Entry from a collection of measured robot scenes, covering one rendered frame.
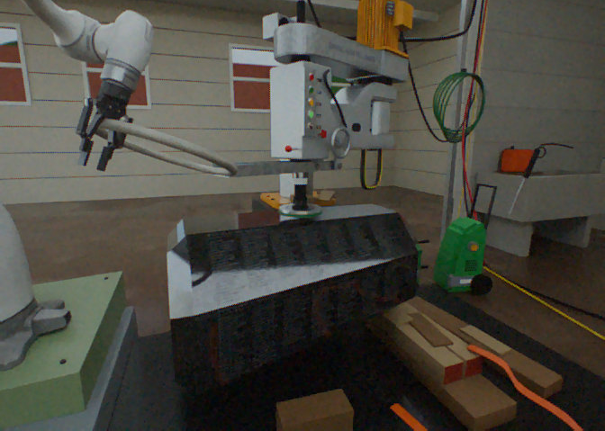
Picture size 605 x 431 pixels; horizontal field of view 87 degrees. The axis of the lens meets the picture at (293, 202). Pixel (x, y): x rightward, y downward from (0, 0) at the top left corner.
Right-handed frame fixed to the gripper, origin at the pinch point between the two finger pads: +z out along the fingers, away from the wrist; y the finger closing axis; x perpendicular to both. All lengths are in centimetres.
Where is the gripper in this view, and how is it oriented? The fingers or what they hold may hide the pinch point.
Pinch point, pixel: (94, 157)
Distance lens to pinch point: 102.7
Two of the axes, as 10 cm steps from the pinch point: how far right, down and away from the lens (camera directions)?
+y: 4.4, 1.9, 8.8
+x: -8.6, -1.9, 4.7
